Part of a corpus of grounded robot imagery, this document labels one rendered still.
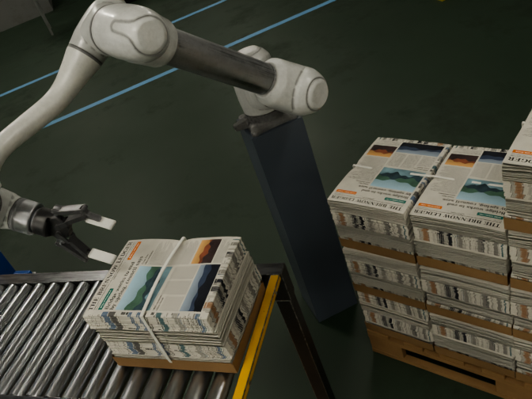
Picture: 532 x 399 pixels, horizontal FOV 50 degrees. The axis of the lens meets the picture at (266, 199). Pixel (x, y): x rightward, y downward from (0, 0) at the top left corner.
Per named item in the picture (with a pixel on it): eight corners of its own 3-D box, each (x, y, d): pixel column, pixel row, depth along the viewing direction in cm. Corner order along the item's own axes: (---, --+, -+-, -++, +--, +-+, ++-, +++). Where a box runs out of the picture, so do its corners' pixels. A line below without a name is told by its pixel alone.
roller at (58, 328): (96, 288, 204) (90, 279, 201) (24, 408, 169) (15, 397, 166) (85, 288, 205) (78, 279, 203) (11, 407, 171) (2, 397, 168)
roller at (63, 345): (112, 287, 201) (105, 278, 198) (42, 408, 167) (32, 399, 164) (100, 288, 203) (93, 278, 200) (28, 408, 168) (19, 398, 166)
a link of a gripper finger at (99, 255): (87, 255, 154) (87, 257, 155) (112, 263, 154) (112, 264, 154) (93, 247, 156) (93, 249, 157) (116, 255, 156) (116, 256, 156)
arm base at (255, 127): (229, 123, 218) (224, 111, 215) (281, 100, 221) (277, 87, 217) (243, 142, 203) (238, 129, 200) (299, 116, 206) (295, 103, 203)
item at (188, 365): (267, 290, 169) (263, 280, 167) (237, 373, 149) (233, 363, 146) (218, 290, 175) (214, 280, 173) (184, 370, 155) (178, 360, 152)
